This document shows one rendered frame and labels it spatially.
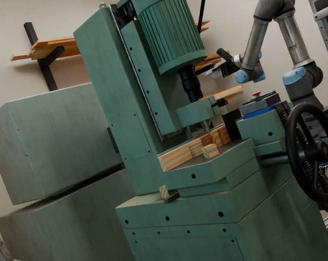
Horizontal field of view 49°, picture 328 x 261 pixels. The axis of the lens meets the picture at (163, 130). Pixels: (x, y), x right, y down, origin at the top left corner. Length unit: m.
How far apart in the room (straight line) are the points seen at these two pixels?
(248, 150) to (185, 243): 0.37
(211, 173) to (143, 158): 0.45
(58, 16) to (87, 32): 2.61
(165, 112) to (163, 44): 0.24
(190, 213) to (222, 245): 0.13
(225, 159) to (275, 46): 3.83
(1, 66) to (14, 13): 0.58
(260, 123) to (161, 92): 0.37
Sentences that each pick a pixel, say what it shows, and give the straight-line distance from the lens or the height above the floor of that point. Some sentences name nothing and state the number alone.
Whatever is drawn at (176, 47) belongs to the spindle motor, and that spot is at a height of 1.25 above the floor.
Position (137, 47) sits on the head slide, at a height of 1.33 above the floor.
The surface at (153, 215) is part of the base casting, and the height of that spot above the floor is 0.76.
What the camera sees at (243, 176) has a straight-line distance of 1.09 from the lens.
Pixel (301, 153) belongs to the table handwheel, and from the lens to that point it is 1.10.
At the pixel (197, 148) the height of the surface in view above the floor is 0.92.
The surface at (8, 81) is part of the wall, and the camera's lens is 3.55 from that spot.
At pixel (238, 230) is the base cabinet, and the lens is 1.06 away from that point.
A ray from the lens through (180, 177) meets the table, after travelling 1.08.
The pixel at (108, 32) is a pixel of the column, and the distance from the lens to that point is 1.37.
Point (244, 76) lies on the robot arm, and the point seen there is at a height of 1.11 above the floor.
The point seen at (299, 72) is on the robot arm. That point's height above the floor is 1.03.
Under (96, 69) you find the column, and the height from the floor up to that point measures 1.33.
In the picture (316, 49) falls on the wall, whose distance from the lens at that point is 4.61.
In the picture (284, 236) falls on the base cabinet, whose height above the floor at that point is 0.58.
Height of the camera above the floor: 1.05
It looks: 1 degrees down
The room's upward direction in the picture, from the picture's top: 21 degrees counter-clockwise
